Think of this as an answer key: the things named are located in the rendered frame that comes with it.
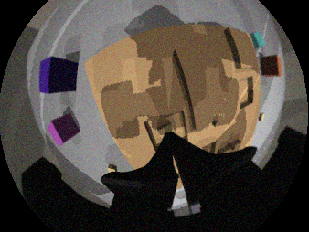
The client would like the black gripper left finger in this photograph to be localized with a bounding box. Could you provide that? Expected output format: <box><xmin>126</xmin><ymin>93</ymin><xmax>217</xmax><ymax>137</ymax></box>
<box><xmin>101</xmin><ymin>132</ymin><xmax>179</xmax><ymax>209</ymax></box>

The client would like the teal rectangular block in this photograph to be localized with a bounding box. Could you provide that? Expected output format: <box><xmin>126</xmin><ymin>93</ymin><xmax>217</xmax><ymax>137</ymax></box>
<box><xmin>250</xmin><ymin>32</ymin><xmax>265</xmax><ymax>49</ymax></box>

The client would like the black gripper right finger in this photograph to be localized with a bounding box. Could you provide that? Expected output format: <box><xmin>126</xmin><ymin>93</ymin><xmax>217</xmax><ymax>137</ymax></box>
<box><xmin>169</xmin><ymin>132</ymin><xmax>257</xmax><ymax>206</ymax></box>

